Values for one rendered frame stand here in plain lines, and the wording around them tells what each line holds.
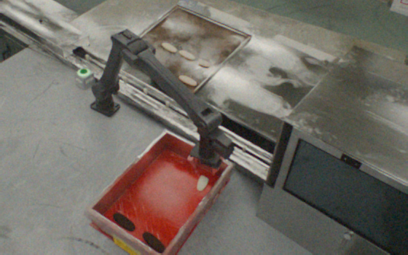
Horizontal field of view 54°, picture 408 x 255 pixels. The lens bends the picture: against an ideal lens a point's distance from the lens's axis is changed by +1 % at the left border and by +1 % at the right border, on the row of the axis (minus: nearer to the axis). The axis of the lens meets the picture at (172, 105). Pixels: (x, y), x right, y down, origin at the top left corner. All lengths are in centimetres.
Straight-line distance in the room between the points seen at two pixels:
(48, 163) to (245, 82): 95
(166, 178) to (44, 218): 47
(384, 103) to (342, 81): 14
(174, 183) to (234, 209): 25
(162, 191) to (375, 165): 77
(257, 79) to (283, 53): 22
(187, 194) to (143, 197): 17
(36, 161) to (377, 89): 128
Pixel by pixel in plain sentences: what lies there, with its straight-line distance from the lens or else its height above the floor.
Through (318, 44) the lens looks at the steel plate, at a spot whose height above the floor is 82.
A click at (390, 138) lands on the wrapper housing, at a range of 125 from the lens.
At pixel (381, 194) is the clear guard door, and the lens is 120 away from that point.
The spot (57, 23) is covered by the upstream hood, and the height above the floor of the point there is 92.
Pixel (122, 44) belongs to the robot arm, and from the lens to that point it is 146.
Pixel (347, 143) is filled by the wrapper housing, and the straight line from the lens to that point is 118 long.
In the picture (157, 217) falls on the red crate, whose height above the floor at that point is 82.
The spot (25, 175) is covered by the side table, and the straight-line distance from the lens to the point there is 170.
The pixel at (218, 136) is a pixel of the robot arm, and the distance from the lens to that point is 134.
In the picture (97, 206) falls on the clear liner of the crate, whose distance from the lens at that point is 145.
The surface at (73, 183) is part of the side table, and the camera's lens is 163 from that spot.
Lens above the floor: 209
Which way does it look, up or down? 42 degrees down
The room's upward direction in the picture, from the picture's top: 2 degrees clockwise
